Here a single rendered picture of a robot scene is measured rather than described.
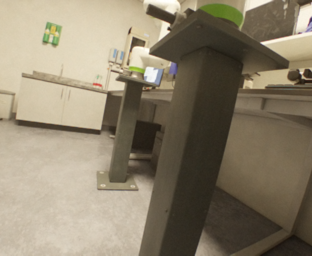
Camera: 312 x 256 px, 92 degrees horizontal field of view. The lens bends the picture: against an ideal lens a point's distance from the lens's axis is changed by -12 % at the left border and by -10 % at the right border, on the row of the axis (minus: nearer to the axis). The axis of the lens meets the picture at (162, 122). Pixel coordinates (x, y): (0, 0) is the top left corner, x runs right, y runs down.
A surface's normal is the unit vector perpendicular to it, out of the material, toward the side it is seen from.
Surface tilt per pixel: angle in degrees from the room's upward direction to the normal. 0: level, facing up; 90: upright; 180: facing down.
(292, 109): 90
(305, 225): 90
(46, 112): 90
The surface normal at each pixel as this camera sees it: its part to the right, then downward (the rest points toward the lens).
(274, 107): -0.86, -0.14
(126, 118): 0.37, 0.15
